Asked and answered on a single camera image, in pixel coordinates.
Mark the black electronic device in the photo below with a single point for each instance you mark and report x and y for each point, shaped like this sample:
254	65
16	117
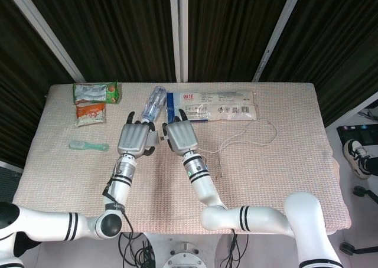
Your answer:
354	133

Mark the white frame post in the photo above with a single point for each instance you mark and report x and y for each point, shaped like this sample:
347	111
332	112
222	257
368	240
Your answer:
279	32
44	32
178	32

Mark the green plastic comb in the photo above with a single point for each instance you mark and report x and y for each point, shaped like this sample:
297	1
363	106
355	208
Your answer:
85	146

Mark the black white sneaker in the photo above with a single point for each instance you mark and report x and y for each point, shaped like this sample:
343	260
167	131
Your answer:
355	153

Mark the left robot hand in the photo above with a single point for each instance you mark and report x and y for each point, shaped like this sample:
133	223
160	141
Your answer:
134	139

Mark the large white blue food bag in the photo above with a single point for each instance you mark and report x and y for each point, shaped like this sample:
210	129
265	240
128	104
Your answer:
218	105

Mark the black chair base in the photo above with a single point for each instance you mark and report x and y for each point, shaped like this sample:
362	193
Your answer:
361	191

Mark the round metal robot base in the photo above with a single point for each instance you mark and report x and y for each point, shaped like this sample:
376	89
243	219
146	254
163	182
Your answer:
184	260

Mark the dark curtain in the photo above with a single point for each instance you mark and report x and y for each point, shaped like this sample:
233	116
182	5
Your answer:
118	29

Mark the green snack packet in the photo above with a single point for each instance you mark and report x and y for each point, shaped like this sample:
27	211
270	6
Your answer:
94	92

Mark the orange white snack packet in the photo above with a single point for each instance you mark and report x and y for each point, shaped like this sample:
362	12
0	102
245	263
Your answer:
91	114

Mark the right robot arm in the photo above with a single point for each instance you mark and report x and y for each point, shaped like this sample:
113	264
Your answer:
260	218

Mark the pink waffle tablecloth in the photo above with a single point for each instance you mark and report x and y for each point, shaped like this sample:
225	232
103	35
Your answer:
165	176

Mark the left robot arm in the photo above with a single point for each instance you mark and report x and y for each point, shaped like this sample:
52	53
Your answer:
121	188

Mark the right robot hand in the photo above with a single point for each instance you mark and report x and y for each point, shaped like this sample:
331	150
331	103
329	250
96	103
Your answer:
181	136

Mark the clear plastic water bottle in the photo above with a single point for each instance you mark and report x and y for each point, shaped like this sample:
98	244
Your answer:
153	102

